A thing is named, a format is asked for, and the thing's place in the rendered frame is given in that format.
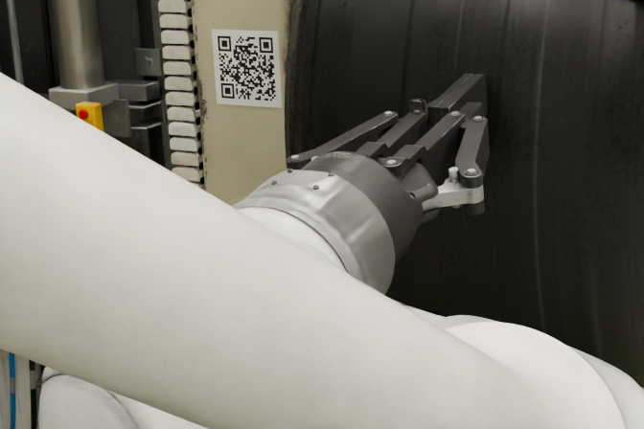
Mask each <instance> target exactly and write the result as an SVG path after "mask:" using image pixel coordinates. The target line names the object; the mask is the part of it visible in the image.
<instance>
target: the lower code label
mask: <svg viewBox="0 0 644 429"><path fill-rule="evenodd" d="M212 40H213V54H214V67H215V81H216V94H217V104H233V105H248V106H263V107H279V108H282V92H281V76H280V59H279V41H278V32H277V31H245V30H212Z"/></svg>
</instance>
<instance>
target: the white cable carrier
mask: <svg viewBox="0 0 644 429"><path fill-rule="evenodd" d="M158 8H159V11H161V12H174V13H175V14H173V13H166V14H164V15H161V17H160V27H161V28H176V30H166V31H163V32H162V33H161V41H162V43H168V44H176V45H167V46H165V47H164V48H163V51H162V53H163V58H166V59H177V60H169V61H167V62H165V63H164V73H165V74H166V75H178V76H169V77H167V78H166V79H165V88H166V89H167V90H179V91H171V92H169V93H168V94H167V95H166V102H167V104H171V105H180V106H172V107H170V108H169V109H168V119H169V120H174V122H172V123H170V124H169V134H171V135H180V136H174V137H173V138H171V139H170V148H171V149H174V150H177V151H176V152H173V153H172V156H171V158H172V164H174V165H183V166H177V167H175V168H173V169H172V172H173V173H175V174H176V175H178V176H180V177H182V178H183V179H185V180H187V181H188V182H190V183H192V184H194V185H195V186H197V187H199V188H201V189H202V190H204V191H205V182H204V169H203V157H202V143H201V127H200V110H199V100H198V91H197V80H196V56H195V44H194V31H193V18H192V5H191V0H160V1H159V2H158ZM177 121H179V122H177ZM179 150H181V151H179ZM196 181H197V182H196Z"/></svg>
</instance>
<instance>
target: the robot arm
mask: <svg viewBox="0 0 644 429"><path fill-rule="evenodd" d="M408 107H409V113H408V114H407V115H406V116H404V117H403V118H399V119H398V114H397V113H396V112H391V111H387V112H384V113H382V114H380V115H378V116H377V117H375V118H373V119H371V120H369V121H367V122H365V123H364V124H361V125H359V126H357V127H355V128H353V129H351V130H349V131H347V132H346V133H344V134H342V135H340V136H338V137H336V138H334V139H332V140H330V141H329V142H328V143H326V144H324V145H322V146H320V147H317V148H315V149H312V150H309V151H306V152H303V153H299V154H296V155H292V156H290V157H288V158H287V159H286V164H287V170H286V171H283V172H280V173H278V174H276V175H274V176H272V177H271V178H269V179H268V180H266V181H265V182H264V183H263V184H262V185H261V186H260V187H259V188H257V189H256V190H255V191H253V192H252V193H251V194H249V195H248V196H247V197H246V198H245V199H244V200H242V201H241V202H239V203H237V204H235V205H233V206H232V207H231V206H230V205H228V204H226V203H224V202H223V201H221V200H219V199H218V198H216V197H214V196H212V195H211V194H209V193H208V192H206V191H204V190H202V189H201V188H199V187H197V186H195V185H194V184H192V183H190V182H188V181H187V180H185V179H183V178H182V177H180V176H178V175H176V174H175V173H173V172H171V171H170V170H168V169H165V168H164V167H162V166H160V165H158V164H157V163H155V162H153V161H152V160H151V159H149V158H147V157H146V156H144V155H142V154H141V153H139V152H137V151H135V150H134V149H132V148H130V147H128V146H126V145H124V144H123V143H121V142H119V141H117V140H116V139H114V138H112V137H111V136H109V135H107V134H105V133H104V132H102V131H100V130H99V129H98V128H96V127H94V126H93V125H91V124H88V123H87V122H85V121H83V120H82V119H80V118H78V117H76V116H75V115H73V114H71V113H69V112H68V111H66V110H64V109H63V108H61V107H59V106H57V105H56V104H54V103H52V102H50V101H48V100H46V99H45V98H43V97H41V96H39V95H38V94H37V93H35V92H34V91H32V90H30V89H28V88H27V87H25V86H23V85H22V84H20V83H18V82H16V81H15V80H13V79H10V78H9V77H7V76H5V75H4V74H2V73H0V349H2V350H6V351H8V352H11V353H14V354H16V355H19V356H21V357H24V358H26V359H29V360H32V361H34V362H36V363H38V364H41V365H44V366H46V368H45V369H44V372H43V375H42V382H43V384H42V388H41V394H40V400H39V412H38V422H39V429H644V389H643V388H641V387H639V385H638V384H637V383H636V382H635V381H634V380H633V379H632V378H631V377H630V376H628V375H627V374H626V373H624V372H622V371H620V370H619V369H617V368H615V367H613V366H612V365H610V364H608V363H606V362H604V361H602V360H600V359H598V358H596V357H593V356H591V355H589V354H587V353H584V352H582V351H580V350H576V349H573V348H571V347H569V346H567V345H565V344H563V343H562V342H560V341H558V340H557V339H555V338H553V337H551V336H549V335H547V334H545V333H542V332H540V331H537V330H535V329H532V328H529V327H524V326H519V325H515V324H508V323H500V322H498V321H494V320H490V319H486V318H482V317H476V316H470V315H456V316H448V317H443V316H439V315H435V314H432V313H429V312H426V311H423V310H420V309H417V308H414V307H411V306H408V305H404V304H402V303H399V302H397V301H395V300H392V299H390V298H388V297H386V296H384V295H385V294H386V292H387V290H388V289H389V286H390V284H391V282H392V278H393V275H394V268H395V264H396V263H397V262H398V261H399V260H400V259H401V257H402V256H403V255H404V253H405V252H406V250H407V249H408V247H409V245H410V243H411V240H412V238H413V237H414V235H415V232H416V230H417V228H418V226H420V225H422V224H424V223H426V222H428V221H430V220H432V219H433V218H435V217H436V216H437V214H438V213H439V212H440V208H442V207H447V206H452V208H460V207H461V208H462V210H463V212H464V213H465V214H466V215H481V214H483V213H484V211H485V207H484V192H483V176H484V173H485V169H486V166H487V163H488V159H489V156H490V147H489V130H488V119H487V118H485V116H486V115H487V114H488V106H487V91H486V76H485V75H481V74H477V75H475V74H464V75H463V76H462V77H461V78H460V79H459V80H458V81H456V82H455V83H454V84H453V85H452V86H451V87H450V88H449V89H447V90H446V91H445V92H444V93H443V94H442V95H441V96H440V97H439V98H437V99H436V100H435V101H433V102H429V103H428V104H426V101H425V100H422V99H416V100H411V101H409V102H408ZM380 132H381V138H379V135H380ZM454 162H455V167H453V168H450V169H449V170H448V172H449V178H448V179H446V180H445V183H444V185H442V186H439V187H437V185H436V184H435V182H436V181H437V179H438V178H439V177H440V176H441V175H442V174H443V173H444V172H445V171H446V170H447V169H448V168H449V167H450V166H451V165H452V164H453V163H454Z"/></svg>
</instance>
